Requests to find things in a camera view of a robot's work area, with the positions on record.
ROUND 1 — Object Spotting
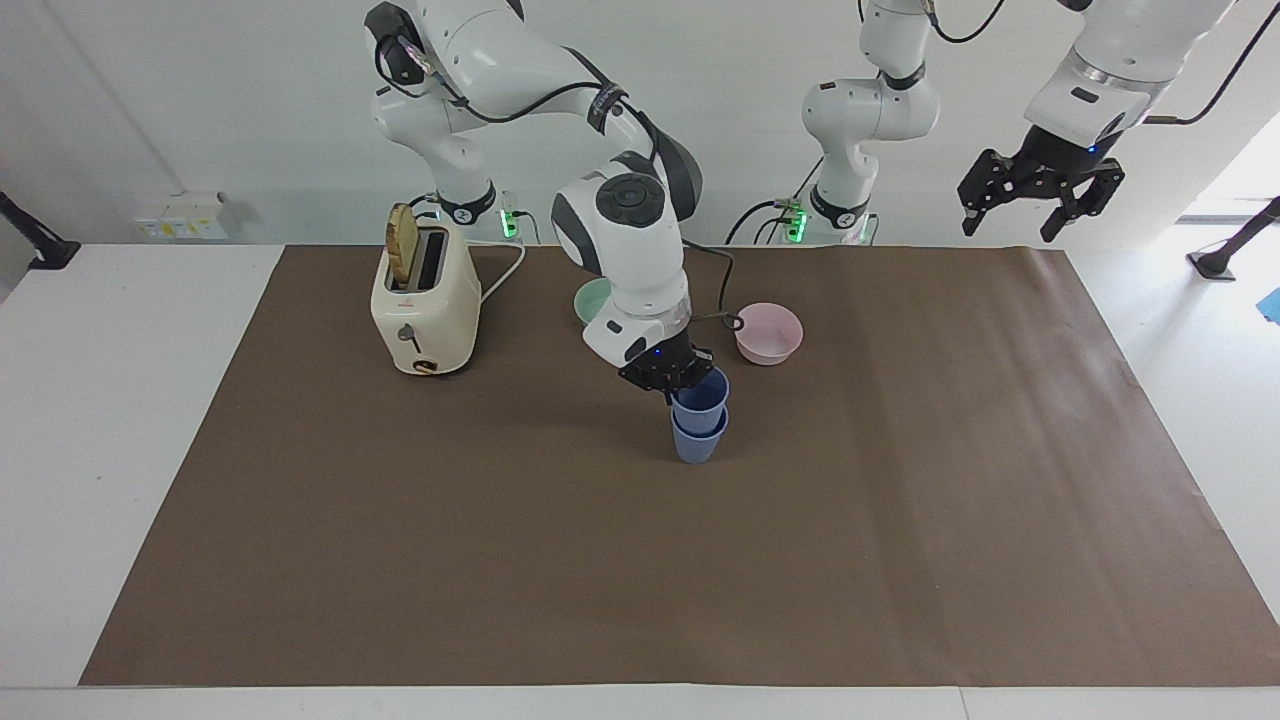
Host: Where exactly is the black cable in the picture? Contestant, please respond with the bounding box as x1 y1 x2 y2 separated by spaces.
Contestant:
682 240 748 337
925 0 1007 45
374 33 663 166
1143 0 1280 127
724 155 825 247

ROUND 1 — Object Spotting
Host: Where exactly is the pink bowl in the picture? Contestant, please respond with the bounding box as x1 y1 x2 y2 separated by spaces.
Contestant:
735 303 804 367

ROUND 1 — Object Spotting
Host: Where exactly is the white wall socket box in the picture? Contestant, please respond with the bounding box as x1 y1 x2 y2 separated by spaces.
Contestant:
134 191 242 242

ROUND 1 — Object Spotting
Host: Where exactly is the light green bowl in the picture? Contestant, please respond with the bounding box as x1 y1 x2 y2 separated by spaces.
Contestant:
573 277 614 328

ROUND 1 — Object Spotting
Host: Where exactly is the cream toaster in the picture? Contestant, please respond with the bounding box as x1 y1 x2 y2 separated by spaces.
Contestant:
370 216 483 378

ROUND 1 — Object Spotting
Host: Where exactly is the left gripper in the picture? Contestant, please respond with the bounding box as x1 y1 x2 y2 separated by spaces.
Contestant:
957 126 1126 245

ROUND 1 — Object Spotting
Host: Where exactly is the black stand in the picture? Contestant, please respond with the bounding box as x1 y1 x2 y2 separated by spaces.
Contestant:
0 190 82 272
1186 196 1280 282

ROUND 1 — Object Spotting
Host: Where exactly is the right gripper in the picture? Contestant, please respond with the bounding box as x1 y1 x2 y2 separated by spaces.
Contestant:
618 335 716 406

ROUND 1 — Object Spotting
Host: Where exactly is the slice of toast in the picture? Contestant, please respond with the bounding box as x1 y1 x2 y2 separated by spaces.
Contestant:
387 203 422 287

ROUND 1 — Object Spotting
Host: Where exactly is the white toaster cable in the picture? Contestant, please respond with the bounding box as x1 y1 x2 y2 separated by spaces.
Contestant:
477 240 528 307

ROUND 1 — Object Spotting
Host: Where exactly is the blue plastic cup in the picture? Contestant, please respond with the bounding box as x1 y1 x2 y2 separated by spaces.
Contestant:
670 367 731 437
670 406 730 465

